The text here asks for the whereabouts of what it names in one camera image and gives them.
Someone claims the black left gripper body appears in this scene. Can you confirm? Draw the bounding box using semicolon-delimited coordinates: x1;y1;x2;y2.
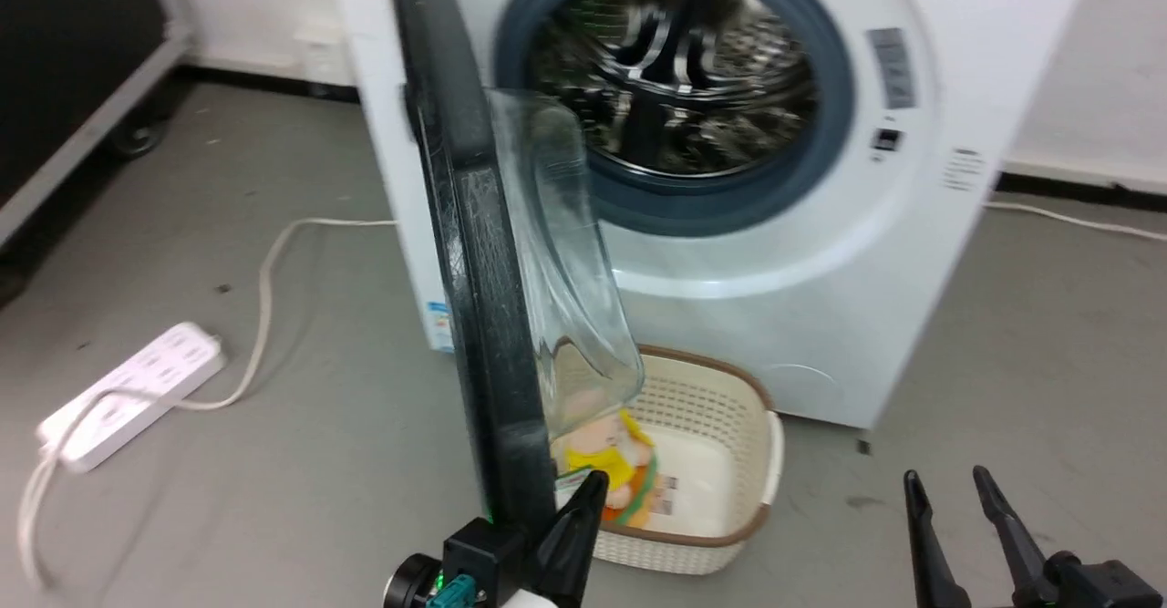
382;516;559;608

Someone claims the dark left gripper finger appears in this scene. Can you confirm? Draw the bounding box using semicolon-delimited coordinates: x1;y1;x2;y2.
532;469;611;608

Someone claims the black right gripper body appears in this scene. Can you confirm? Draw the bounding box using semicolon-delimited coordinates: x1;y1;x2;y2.
1010;551;1165;608

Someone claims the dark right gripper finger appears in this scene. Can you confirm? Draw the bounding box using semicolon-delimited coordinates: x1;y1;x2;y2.
971;464;1051;608
903;469;973;608

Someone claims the black washing machine door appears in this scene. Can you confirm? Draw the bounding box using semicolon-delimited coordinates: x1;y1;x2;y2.
387;0;647;536

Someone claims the white front-load washing machine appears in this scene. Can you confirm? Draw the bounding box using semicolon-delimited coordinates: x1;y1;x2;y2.
326;0;1098;432

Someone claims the grey rubber door gasket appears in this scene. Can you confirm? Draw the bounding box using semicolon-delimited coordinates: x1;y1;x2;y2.
494;0;857;239

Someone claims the steel washing machine drum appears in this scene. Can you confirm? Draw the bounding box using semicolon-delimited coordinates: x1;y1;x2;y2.
528;0;820;178

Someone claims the grey washing machine label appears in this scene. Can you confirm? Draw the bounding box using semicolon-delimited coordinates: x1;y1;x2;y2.
865;26;918;110

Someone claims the yellow orange doll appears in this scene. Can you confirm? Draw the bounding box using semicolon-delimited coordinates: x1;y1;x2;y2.
548;387;659;532

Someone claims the beige plastic laundry basket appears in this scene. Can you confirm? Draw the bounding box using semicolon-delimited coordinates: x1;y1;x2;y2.
547;345;786;577

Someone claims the blue energy sticker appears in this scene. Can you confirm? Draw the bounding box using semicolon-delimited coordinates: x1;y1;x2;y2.
426;300;455;355

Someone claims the white power strip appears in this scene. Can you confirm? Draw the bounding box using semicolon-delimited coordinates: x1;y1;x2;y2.
36;321;227;475

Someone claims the black caster wheel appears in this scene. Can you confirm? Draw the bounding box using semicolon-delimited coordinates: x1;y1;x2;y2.
102;105;172;160

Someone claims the black flight case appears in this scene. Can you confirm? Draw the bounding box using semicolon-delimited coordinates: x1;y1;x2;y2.
0;0;194;310

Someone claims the white floor cable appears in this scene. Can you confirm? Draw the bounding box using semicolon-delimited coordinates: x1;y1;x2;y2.
983;199;1167;244

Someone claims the white washing machine power cable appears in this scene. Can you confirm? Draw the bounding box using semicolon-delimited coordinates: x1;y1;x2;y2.
171;217;399;413

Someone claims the white power strip cable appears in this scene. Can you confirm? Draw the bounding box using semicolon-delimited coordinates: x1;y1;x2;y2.
16;387;156;591

